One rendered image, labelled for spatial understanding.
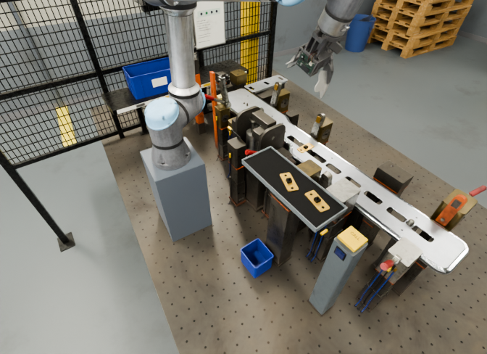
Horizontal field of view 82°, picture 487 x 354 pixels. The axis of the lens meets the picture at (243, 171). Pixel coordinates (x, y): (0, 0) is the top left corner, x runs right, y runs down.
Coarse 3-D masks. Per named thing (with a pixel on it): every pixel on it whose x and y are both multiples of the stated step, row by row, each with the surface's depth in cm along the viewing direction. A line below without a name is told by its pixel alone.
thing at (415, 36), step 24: (384, 0) 469; (408, 0) 431; (432, 0) 406; (384, 24) 490; (408, 24) 449; (432, 24) 450; (456, 24) 483; (384, 48) 488; (408, 48) 454; (432, 48) 483
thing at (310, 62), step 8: (312, 32) 72; (320, 32) 73; (312, 40) 75; (320, 40) 71; (328, 40) 72; (336, 40) 72; (304, 48) 78; (312, 48) 74; (320, 48) 74; (328, 48) 78; (296, 56) 80; (304, 56) 78; (312, 56) 75; (320, 56) 77; (328, 56) 78; (296, 64) 81; (304, 64) 79; (312, 64) 77; (320, 64) 78; (312, 72) 78
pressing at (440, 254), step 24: (240, 96) 167; (288, 120) 150; (288, 144) 135; (312, 144) 135; (360, 192) 113; (384, 192) 113; (384, 216) 104; (408, 216) 104; (456, 240) 97; (432, 264) 90; (456, 264) 91
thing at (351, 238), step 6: (348, 228) 81; (342, 234) 79; (348, 234) 79; (354, 234) 79; (360, 234) 80; (342, 240) 78; (348, 240) 78; (354, 240) 78; (360, 240) 78; (366, 240) 78; (348, 246) 77; (354, 246) 77; (360, 246) 77
